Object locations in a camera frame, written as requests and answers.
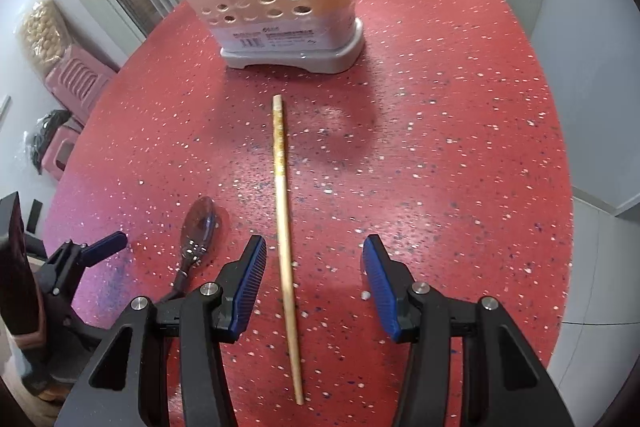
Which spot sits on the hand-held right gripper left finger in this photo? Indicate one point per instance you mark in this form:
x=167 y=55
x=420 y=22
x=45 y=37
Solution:
x=250 y=287

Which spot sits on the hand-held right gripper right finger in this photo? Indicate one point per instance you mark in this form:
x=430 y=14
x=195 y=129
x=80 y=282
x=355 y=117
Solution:
x=380 y=292

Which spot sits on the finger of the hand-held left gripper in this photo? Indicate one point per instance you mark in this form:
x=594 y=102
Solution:
x=107 y=244
x=82 y=324

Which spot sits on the wooden chopstick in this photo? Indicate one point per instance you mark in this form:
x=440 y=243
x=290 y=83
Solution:
x=284 y=227

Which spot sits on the black flat object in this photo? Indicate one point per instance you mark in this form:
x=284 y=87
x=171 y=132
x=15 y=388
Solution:
x=35 y=217

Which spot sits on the pink plastic stool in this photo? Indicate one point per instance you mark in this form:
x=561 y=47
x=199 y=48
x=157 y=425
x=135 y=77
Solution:
x=77 y=77
x=60 y=152

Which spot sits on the black plastic bag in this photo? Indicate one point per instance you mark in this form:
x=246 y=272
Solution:
x=45 y=137

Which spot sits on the bag of beige round items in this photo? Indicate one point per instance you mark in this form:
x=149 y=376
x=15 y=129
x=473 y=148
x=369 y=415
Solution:
x=42 y=32

